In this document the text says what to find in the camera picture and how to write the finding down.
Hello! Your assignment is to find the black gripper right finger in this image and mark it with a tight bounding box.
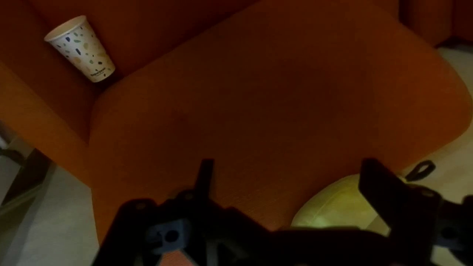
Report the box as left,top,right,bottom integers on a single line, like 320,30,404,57
358,157,473,266

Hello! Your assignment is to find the yellow cloth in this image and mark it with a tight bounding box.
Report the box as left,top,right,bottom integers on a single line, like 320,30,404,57
290,172,397,234

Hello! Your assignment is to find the patterned paper cup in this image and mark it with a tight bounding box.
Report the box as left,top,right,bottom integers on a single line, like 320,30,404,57
43,14,117,85

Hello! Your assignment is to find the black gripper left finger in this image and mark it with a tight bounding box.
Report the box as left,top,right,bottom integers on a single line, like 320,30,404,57
194,157,218,200

